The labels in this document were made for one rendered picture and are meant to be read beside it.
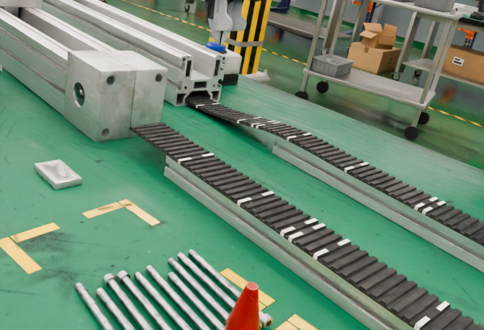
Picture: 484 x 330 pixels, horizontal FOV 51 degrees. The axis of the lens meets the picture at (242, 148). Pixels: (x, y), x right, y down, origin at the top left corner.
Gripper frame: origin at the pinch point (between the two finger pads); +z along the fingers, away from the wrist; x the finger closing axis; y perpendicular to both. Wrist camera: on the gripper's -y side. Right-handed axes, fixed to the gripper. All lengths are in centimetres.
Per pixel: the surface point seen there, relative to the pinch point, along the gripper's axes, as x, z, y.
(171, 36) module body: -10.5, 0.3, -1.1
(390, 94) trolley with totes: 251, 60, -90
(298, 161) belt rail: -15.0, 7.8, 36.9
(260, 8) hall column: 230, 28, -209
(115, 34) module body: -16.8, 2.2, -9.7
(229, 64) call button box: 0.7, 4.4, 4.0
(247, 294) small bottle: -52, -3, 62
